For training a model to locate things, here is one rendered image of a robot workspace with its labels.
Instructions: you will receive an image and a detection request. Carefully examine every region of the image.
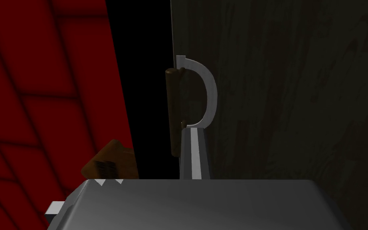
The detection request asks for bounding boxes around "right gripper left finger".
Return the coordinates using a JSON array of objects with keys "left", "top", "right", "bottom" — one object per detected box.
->
[{"left": 81, "top": 139, "right": 139, "bottom": 186}]

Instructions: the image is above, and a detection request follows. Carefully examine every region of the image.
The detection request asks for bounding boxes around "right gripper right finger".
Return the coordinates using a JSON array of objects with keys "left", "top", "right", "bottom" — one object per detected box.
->
[{"left": 179, "top": 127, "right": 211, "bottom": 180}]

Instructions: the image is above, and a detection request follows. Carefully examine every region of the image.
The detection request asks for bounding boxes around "white and brown curved handle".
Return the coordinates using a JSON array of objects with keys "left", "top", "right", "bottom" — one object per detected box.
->
[{"left": 165, "top": 55, "right": 218, "bottom": 157}]

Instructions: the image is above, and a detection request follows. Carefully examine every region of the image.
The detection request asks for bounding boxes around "dark wooden door leaf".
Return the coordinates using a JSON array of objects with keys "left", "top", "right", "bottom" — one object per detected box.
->
[{"left": 170, "top": 0, "right": 368, "bottom": 230}]

